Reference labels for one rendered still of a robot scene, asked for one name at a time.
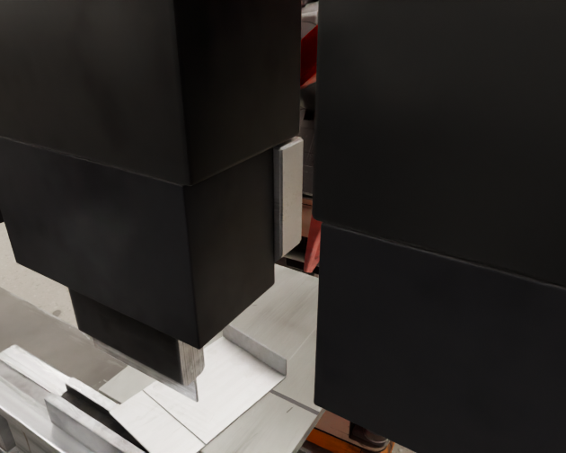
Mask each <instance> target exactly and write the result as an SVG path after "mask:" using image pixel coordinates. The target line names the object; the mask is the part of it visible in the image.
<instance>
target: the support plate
mask: <svg viewBox="0 0 566 453"><path fill-rule="evenodd" d="M318 284H319V278H316V277H314V276H311V275H308V274H305V273H303V272H300V271H295V270H292V269H289V268H286V267H283V266H280V265H277V264H275V283H274V285H273V286H272V287H271V288H269V289H268V290H267V291H266V292H265V293H264V294H262V295H261V296H260V297H259V298H258V299H257V300H255V301H254V302H253V303H252V304H251V305H250V306H249V307H247V308H246V309H245V310H244V311H243V312H242V313H241V314H240V315H239V316H237V317H236V318H235V320H233V321H232V322H231V323H230V325H232V326H234V327H235V328H237V329H239V330H240V331H242V332H244V333H246V334H247V335H249V336H251V337H252V338H253V339H255V340H256V341H258V342H260V343H262V344H264V345H265V346H267V347H268V348H270V349H272V350H273V351H275V352H276V353H278V354H280V355H281V356H283V357H285V358H286V359H287V377H286V378H285V379H284V380H282V381H281V382H280V383H279V384H278V385H277V386H275V387H274V388H273V390H275V391H277V392H279V393H281V394H282V395H285V396H288V397H290V398H292V399H294V400H296V401H298V402H299V403H301V404H304V405H306V406H308V407H310V408H313V409H315V410H316V411H318V412H319V413H318V415H316V414H314V413H311V412H309V411H307V410H306V409H303V408H301V407H299V406H297V405H295V404H292V403H290V402H289V401H287V400H285V399H283V398H281V397H279V396H277V395H274V394H272V393H270V392H268V393H267V394H266V395H265V396H264V397H263V398H262V399H261V400H260V401H258V402H257V403H256V404H255V405H253V406H252V407H251V408H250V409H249V410H248V411H246V412H245V413H244V414H243V415H242V416H240V417H239V418H238V419H237V420H236V421H234V422H233V423H232V424H231V425H230V426H228V427H227V428H226V429H225V430H224V431H222V432H221V433H220V434H219V435H218V436H216V437H215V438H214V439H213V440H212V441H210V442H209V443H208V444H207V445H206V444H205V447H204V448H203V449H202V450H201V451H199V453H297V452H298V450H299V449H300V448H301V446H302V445H303V443H304V442H305V440H306V438H307V437H308V435H309V434H310V433H311V431H312V430H313V428H314V426H315V425H316V423H318V421H319V420H320V418H321V417H322V416H323V414H324V412H325V411H326V410H325V409H323V408H321V407H319V406H317V405H315V404H314V373H315V351H316V328H317V307H318ZM155 381H156V380H155V379H153V378H151V377H149V376H147V375H146V374H144V373H142V372H140V371H138V370H136V369H134V368H132V367H130V366H127V367H126V368H124V369H123V370H122V371H121V372H120V373H119V374H118V375H116V376H115V377H113V378H112V379H111V380H110V381H108V382H107V383H106V384H104V385H103V386H102V387H100V388H99V393H100V394H102V395H104V396H105V397H107V398H109V399H110V400H111V401H113V402H114V403H116V404H123V403H124V402H126V401H127V400H128V399H129V398H131V397H132V396H134V395H136V394H137V393H139V392H140V391H143V389H145V388H146V387H148V386H150V385H151V384H153V383H154V382H155ZM143 392H144V391H143ZM144 393H145V392H144Z"/></svg>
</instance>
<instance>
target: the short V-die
mask: <svg viewBox="0 0 566 453"><path fill-rule="evenodd" d="M65 385H66V392H64V393H63V394H62V395H57V394H55V393H53V392H52V393H50V394H49V395H47V396H46V397H44V401H45V404H46V406H47V410H48V413H49V418H50V420H51V422H52V423H53V424H55V425H56V426H57V427H58V428H59V429H61V430H62V431H64V432H65V433H67V434H68V435H70V436H71V437H72V438H74V439H75V440H77V441H79V442H80V443H81V444H83V445H84V446H86V447H87V448H88V449H90V450H91V451H92V452H94V453H149V452H148V451H147V450H146V449H145V448H144V447H143V446H142V445H141V444H140V443H139V442H138V441H137V440H136V439H134V438H133V437H132V436H131V435H130V434H129V433H128V432H127V431H126V430H125V429H124V428H123V427H122V426H121V425H120V424H119V423H118V422H117V421H116V420H115V419H114V418H113V417H112V416H111V415H110V411H111V409H112V408H113V407H115V406H116V405H117V404H116V403H114V402H113V401H111V400H110V399H109V398H107V397H105V396H104V395H102V394H100V393H98V392H97V391H95V390H93V389H92V388H90V387H89V386H87V385H85V384H84V383H82V382H81V381H79V380H77V379H76V378H74V377H72V378H70V379H69V380H68V381H67V382H66V383H65Z"/></svg>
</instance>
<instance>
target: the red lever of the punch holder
mask: <svg viewBox="0 0 566 453"><path fill-rule="evenodd" d="M317 31H318V24H317V25H316V26H315V27H314V28H313V29H312V30H311V31H310V32H309V33H308V34H307V35H305V36H304V37H303V38H302V39H301V79H300V90H301V89H304V88H306V87H307V86H308V85H309V84H312V83H314V82H315V81H316V59H317Z"/></svg>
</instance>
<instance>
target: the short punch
mask: <svg viewBox="0 0 566 453"><path fill-rule="evenodd" d="M68 290H69V294H70V297H71V301H72V305H73V309H74V313H75V320H76V323H77V327H78V330H80V331H81V332H83V333H86V334H88V335H90V336H92V337H93V344H94V347H95V348H97V349H99V350H101V351H104V352H105V353H107V354H109V355H111V356H112V357H114V358H115V359H117V360H120V361H122V362H124V363H125V364H127V365H129V366H130V367H132V368H134V369H136V370H138V371H140V372H142V373H144V374H146V375H147V376H149V377H151V378H153V379H155V380H156V381H158V382H160V383H162V384H164V385H166V386H168V387H169V388H171V389H173V390H175V391H176V392H178V393H180V394H182V395H185V396H186V397H188V398H189V399H191V400H193V401H195V402H196V403H197V402H198V401H199V395H198V387H197V377H198V376H199V375H200V374H201V373H202V372H203V370H204V368H205V357H204V348H203V347H202V348H201V349H200V350H198V349H196V348H194V347H192V346H190V345H189V344H187V343H185V342H182V341H179V340H177V339H175V338H173V337H172V336H170V335H168V334H166V333H162V332H160V331H158V330H156V329H155V328H153V327H151V326H149V325H147V324H143V323H141V322H139V321H138V320H136V319H134V318H132V317H130V316H128V315H124V314H122V313H121V312H119V311H117V310H115V309H113V308H111V307H108V306H105V305H104V304H102V303H100V302H98V301H96V300H94V299H91V298H89V297H87V296H85V295H83V294H81V293H79V292H77V291H75V290H72V289H70V288H68Z"/></svg>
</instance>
